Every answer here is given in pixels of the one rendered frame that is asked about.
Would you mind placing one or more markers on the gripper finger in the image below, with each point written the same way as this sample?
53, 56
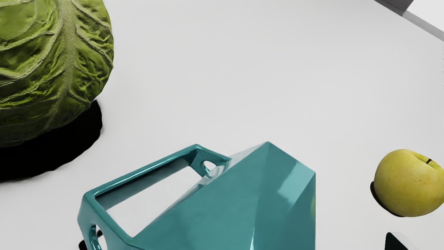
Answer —
399, 243

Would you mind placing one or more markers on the teal faceted mug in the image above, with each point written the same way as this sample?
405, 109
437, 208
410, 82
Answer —
242, 208

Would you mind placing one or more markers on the yellow-green apple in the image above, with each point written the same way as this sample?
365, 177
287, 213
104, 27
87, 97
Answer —
407, 184

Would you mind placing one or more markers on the green cabbage head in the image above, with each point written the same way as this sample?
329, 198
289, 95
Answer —
52, 66

